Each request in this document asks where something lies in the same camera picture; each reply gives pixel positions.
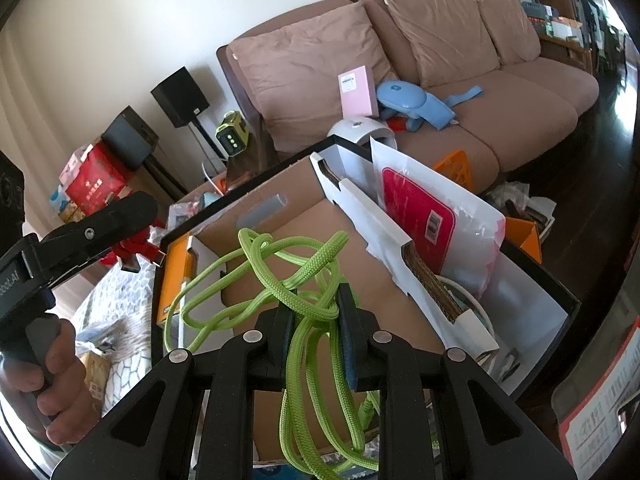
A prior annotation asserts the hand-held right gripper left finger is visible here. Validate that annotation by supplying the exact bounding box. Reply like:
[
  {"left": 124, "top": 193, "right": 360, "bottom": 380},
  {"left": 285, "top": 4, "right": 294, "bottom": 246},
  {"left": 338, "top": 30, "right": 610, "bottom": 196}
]
[{"left": 52, "top": 305, "right": 296, "bottom": 480}]

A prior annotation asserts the pink flat box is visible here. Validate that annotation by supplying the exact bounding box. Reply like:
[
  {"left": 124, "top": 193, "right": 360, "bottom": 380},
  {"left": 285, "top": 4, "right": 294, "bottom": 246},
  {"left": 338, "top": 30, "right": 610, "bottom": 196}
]
[{"left": 338, "top": 65, "right": 378, "bottom": 118}]

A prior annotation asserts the patterned grey blanket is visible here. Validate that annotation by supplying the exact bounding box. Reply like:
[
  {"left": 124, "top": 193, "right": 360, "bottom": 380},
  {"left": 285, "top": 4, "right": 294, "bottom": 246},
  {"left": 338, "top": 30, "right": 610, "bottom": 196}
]
[{"left": 70, "top": 260, "right": 166, "bottom": 441}]

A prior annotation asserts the red gift bag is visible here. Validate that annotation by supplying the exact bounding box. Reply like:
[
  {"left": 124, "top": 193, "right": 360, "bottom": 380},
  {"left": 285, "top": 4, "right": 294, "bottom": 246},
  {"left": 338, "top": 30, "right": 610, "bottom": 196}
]
[{"left": 65, "top": 142, "right": 133, "bottom": 211}]

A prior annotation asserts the small orange box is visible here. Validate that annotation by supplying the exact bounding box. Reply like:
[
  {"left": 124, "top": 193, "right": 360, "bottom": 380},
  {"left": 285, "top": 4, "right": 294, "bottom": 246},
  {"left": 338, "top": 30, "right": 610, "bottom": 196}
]
[{"left": 504, "top": 216, "right": 543, "bottom": 265}]

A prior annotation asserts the green portable radio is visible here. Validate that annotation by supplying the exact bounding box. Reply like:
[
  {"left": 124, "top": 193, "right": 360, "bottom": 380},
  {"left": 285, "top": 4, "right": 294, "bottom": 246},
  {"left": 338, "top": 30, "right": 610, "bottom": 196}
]
[{"left": 215, "top": 110, "right": 249, "bottom": 157}]

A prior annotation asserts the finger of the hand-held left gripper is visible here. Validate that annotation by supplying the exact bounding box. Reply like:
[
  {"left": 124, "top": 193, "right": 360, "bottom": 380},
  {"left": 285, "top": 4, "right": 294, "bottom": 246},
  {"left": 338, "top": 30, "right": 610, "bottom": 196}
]
[{"left": 37, "top": 192, "right": 158, "bottom": 289}]

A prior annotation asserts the black speaker stand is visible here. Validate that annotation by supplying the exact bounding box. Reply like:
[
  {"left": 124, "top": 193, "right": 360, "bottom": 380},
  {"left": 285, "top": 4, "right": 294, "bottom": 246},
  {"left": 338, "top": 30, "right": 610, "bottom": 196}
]
[
  {"left": 142, "top": 155, "right": 191, "bottom": 201},
  {"left": 190, "top": 117, "right": 226, "bottom": 171}
]

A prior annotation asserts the white basket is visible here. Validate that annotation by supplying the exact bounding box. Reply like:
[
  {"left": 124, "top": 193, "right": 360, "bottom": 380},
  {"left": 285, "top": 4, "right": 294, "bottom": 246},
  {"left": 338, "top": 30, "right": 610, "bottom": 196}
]
[{"left": 485, "top": 182, "right": 558, "bottom": 241}]

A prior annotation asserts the person's left hand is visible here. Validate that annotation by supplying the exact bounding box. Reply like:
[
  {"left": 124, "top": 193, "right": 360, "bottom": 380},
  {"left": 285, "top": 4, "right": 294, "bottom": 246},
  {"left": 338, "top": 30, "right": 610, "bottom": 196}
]
[{"left": 0, "top": 320, "right": 103, "bottom": 453}]

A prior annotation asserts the green braided cable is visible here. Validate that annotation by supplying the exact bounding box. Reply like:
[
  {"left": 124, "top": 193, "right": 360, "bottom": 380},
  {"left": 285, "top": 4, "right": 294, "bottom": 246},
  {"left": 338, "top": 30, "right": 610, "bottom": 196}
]
[{"left": 162, "top": 227, "right": 381, "bottom": 473}]

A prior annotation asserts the wooden shelf cabinet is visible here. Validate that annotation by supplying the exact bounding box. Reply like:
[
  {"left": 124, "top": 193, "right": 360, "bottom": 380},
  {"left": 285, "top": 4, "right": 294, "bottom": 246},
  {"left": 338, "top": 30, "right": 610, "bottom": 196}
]
[{"left": 515, "top": 0, "right": 631, "bottom": 76}]

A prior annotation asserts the narrow brown cushion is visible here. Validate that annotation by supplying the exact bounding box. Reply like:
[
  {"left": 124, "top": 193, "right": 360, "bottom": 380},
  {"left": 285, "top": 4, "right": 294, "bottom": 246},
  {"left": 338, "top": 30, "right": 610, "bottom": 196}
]
[{"left": 472, "top": 0, "right": 543, "bottom": 66}]

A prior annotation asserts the cardboard box of clutter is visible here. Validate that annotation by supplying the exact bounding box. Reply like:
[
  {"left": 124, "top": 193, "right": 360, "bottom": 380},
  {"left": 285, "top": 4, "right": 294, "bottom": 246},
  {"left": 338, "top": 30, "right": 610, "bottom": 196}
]
[{"left": 167, "top": 170, "right": 236, "bottom": 231}]

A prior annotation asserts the black speaker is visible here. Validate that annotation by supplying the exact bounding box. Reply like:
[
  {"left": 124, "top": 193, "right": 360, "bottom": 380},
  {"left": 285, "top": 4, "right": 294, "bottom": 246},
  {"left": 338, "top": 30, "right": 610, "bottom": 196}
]
[
  {"left": 151, "top": 66, "right": 211, "bottom": 128},
  {"left": 101, "top": 106, "right": 160, "bottom": 171}
]

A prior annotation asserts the orange bordered leaflet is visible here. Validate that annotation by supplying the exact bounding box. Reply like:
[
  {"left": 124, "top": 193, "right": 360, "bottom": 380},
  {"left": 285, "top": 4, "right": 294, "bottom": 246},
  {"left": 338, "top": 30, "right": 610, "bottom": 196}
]
[{"left": 552, "top": 317, "right": 640, "bottom": 468}]

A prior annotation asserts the white cardboard divider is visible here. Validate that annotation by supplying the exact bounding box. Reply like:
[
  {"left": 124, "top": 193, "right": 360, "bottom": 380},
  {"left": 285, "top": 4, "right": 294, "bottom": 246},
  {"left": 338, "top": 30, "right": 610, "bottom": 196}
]
[{"left": 310, "top": 152, "right": 501, "bottom": 356}]

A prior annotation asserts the orange perforated basket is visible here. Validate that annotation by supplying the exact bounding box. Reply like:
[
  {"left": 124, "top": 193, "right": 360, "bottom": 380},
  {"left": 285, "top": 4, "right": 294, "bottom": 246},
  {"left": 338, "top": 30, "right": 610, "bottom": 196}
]
[{"left": 432, "top": 150, "right": 475, "bottom": 193}]

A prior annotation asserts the large cardboard box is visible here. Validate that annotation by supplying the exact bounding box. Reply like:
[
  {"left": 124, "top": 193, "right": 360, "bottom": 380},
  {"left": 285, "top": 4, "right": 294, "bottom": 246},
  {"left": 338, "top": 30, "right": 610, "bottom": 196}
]
[{"left": 150, "top": 142, "right": 583, "bottom": 480}]

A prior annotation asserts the pink printed box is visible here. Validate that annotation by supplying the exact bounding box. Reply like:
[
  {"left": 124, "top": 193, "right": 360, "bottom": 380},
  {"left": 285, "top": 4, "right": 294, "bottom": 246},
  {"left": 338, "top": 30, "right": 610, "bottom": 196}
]
[{"left": 59, "top": 142, "right": 96, "bottom": 183}]

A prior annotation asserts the white dome lamp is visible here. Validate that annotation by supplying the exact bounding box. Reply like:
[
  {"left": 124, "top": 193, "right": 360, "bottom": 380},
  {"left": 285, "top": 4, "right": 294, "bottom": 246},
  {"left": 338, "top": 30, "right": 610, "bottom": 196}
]
[{"left": 327, "top": 116, "right": 398, "bottom": 153}]

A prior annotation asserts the medium brown cushion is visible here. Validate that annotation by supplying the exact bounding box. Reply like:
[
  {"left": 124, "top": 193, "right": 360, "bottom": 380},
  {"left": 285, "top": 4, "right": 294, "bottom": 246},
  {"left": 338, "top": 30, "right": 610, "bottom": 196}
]
[{"left": 382, "top": 0, "right": 501, "bottom": 88}]

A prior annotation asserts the large brown cushion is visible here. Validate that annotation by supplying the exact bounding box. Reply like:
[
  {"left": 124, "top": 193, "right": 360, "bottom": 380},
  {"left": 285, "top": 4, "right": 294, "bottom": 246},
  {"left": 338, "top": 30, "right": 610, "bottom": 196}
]
[{"left": 227, "top": 2, "right": 396, "bottom": 153}]

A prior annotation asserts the blue tissue pack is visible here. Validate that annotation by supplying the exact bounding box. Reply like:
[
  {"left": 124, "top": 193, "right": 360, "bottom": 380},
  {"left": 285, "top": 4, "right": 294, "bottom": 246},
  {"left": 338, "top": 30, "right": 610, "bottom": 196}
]
[{"left": 48, "top": 185, "right": 71, "bottom": 216}]

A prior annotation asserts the brown sofa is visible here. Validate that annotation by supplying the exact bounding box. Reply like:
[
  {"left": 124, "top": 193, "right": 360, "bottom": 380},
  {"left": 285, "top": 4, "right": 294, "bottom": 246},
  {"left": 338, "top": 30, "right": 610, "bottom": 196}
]
[{"left": 216, "top": 0, "right": 601, "bottom": 196}]

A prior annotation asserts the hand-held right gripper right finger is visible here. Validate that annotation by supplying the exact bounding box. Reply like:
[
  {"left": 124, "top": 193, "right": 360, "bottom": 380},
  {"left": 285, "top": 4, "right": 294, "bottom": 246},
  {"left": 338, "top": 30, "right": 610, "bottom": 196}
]
[{"left": 335, "top": 282, "right": 576, "bottom": 480}]

